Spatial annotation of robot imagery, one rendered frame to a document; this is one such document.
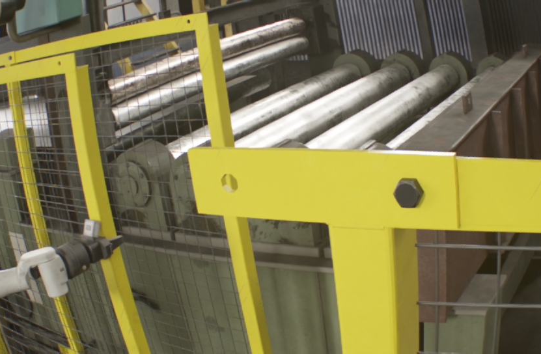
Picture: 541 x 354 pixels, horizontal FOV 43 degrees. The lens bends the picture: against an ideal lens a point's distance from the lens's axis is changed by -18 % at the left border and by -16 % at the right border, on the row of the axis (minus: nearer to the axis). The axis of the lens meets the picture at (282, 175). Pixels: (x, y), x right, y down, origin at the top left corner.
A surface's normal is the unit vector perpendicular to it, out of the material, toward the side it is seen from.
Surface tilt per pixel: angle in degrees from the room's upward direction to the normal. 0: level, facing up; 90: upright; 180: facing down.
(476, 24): 90
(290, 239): 90
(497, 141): 90
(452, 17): 90
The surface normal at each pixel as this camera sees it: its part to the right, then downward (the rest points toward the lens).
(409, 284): 0.85, 0.04
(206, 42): -0.54, 0.32
